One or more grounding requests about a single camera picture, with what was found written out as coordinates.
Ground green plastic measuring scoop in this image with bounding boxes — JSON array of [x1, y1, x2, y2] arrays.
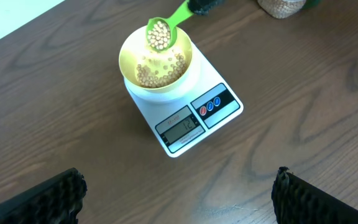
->
[[145, 0, 193, 52]]

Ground white digital kitchen scale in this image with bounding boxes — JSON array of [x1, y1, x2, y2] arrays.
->
[[124, 45, 244, 157]]

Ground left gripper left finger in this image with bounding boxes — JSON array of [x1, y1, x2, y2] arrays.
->
[[0, 168, 87, 224]]

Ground clear container of soybeans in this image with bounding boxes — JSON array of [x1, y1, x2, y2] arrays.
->
[[257, 0, 306, 19]]

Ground soybeans in yellow bowl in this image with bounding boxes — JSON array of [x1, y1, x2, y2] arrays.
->
[[135, 51, 189, 88]]

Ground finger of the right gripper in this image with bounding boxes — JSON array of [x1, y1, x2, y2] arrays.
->
[[188, 0, 224, 15]]

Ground yellow bowl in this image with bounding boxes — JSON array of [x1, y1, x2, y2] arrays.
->
[[119, 26, 201, 93]]

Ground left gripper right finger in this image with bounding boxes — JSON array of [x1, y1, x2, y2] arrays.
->
[[271, 167, 358, 224]]

